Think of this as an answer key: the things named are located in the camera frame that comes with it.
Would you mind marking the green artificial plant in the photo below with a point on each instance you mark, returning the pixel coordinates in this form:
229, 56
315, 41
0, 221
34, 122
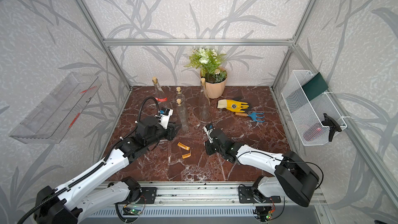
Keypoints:
209, 62

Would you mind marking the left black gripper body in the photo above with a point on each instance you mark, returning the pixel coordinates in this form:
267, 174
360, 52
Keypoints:
160, 134

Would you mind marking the yellow gardening glove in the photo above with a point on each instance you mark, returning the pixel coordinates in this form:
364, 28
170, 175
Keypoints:
232, 105

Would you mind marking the aluminium front rail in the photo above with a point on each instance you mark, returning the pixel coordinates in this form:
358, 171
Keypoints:
169, 193

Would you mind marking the peeled gold label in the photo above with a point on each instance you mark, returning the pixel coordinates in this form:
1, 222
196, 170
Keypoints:
186, 155

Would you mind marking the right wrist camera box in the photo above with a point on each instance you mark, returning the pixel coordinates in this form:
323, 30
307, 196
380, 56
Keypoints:
208, 130

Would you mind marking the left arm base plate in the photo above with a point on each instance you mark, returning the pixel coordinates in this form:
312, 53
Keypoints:
148, 195

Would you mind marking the peeled white label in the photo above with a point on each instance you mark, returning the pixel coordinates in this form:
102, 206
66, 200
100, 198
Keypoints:
183, 146

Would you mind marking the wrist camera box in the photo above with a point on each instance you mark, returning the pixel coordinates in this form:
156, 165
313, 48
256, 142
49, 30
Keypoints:
208, 130
164, 116

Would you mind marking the clear plastic wall shelf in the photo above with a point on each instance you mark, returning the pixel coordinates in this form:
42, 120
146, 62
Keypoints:
49, 122

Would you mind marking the pink flower pot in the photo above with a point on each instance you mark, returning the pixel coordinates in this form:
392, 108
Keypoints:
215, 90

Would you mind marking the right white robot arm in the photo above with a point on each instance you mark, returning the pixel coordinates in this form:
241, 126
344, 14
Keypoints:
292, 177

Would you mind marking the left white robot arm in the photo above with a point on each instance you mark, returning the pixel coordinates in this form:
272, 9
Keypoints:
68, 203

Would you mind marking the glass bottle with red label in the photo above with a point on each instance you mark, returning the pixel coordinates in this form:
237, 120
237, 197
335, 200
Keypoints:
160, 96

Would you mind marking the black spray bottle trigger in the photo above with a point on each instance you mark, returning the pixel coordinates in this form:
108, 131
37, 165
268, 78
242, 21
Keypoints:
332, 124

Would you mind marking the white mesh wall basket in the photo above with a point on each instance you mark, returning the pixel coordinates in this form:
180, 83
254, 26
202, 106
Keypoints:
307, 115

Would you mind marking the tall slim glass bottle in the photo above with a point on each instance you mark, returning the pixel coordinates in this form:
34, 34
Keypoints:
204, 101

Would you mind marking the blue hand rake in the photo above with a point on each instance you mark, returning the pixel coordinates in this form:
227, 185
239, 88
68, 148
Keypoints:
254, 116

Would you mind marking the dark green card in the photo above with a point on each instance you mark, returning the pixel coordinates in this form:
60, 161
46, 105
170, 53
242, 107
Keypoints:
315, 87

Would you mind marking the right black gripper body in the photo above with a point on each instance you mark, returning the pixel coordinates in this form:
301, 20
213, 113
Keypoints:
211, 149

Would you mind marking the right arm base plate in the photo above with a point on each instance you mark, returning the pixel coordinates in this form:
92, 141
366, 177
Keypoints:
248, 195

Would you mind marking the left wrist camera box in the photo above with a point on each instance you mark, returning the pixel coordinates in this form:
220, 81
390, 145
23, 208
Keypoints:
164, 116

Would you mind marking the short glass bottle gold label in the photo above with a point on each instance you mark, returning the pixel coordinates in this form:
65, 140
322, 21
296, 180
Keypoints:
180, 96

